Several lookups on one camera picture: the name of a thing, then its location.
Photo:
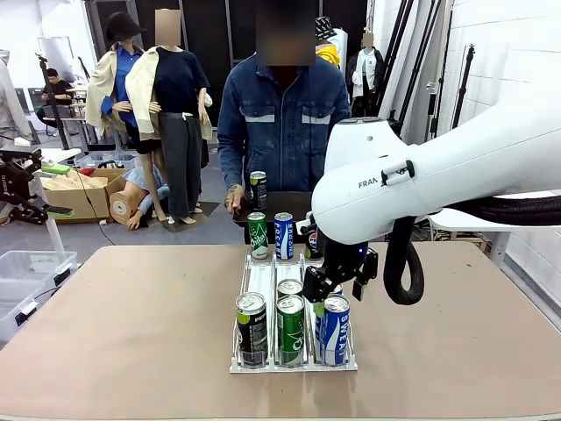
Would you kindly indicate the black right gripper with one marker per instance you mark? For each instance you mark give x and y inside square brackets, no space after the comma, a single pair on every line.
[344,261]

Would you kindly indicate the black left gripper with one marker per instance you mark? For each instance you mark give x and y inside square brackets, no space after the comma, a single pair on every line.
[13,182]

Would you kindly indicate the black serving tray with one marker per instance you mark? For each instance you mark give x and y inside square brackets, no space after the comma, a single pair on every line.
[285,204]

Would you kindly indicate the person's right forearm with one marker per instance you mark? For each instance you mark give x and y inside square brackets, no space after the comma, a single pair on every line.
[230,166]

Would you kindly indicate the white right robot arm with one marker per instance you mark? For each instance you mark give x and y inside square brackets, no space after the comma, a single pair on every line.
[438,175]

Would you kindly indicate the black tripod near seated person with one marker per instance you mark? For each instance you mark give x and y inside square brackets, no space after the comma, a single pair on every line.
[52,98]

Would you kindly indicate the seated person in black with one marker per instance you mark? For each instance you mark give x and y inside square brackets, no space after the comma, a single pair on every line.
[59,90]

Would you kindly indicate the person in denim jacket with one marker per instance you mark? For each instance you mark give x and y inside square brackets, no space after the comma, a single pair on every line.
[280,131]

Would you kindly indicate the person's right hand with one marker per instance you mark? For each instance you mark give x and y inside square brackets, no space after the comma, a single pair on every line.
[234,197]

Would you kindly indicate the blue Pocari Sweat can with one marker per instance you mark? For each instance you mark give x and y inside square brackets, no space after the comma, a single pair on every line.
[338,289]
[337,337]

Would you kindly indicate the black Pepsi display can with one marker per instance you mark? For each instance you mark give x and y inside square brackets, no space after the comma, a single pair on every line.
[312,245]

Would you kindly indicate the white table with round leg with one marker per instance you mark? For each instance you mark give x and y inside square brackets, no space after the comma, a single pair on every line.
[61,153]

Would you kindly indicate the green soda can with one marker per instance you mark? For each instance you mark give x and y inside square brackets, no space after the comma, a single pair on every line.
[289,333]
[290,287]

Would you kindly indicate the brown cardboard box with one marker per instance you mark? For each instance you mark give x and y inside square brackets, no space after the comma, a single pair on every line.
[83,201]

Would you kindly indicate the grey crate under table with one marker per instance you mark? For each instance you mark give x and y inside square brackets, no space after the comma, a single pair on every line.
[94,160]

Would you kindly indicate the blue Pocari display can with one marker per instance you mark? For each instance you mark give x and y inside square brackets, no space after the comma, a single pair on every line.
[284,237]

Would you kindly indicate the large clear plastic bin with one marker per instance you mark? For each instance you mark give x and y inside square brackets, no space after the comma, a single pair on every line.
[26,263]

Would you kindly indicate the grey hooded garment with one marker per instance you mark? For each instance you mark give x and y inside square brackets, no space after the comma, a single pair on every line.
[11,105]

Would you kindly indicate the green Chilsung display can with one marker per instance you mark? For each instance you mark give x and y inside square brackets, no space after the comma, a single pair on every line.
[257,237]

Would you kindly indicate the lying mannequin in blue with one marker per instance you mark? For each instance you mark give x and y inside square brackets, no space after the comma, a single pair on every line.
[131,206]

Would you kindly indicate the white can dispenser rack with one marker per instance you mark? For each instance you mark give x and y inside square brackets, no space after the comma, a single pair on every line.
[293,369]

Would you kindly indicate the large white side table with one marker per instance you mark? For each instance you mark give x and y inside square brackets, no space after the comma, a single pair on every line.
[464,221]

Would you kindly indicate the mannequin with black hat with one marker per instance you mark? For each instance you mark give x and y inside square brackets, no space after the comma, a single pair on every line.
[120,74]

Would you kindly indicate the mannequin with navy top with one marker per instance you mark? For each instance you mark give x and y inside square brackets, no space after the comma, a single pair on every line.
[179,87]

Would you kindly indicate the mannequin in white jacket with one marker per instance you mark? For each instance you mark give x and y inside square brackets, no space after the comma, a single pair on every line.
[368,70]

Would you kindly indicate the tall black tripod pole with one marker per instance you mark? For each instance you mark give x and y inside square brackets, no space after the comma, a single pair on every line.
[463,87]

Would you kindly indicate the mannequin in yellow raincoat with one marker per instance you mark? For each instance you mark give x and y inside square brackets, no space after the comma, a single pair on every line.
[328,52]

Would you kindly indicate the black leaning stand poles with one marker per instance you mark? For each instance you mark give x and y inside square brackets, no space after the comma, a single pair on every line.
[421,57]

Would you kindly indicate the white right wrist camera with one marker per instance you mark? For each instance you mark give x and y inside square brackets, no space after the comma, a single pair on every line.
[306,226]

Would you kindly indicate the short black camera tripod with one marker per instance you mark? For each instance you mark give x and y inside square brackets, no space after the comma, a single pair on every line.
[394,127]

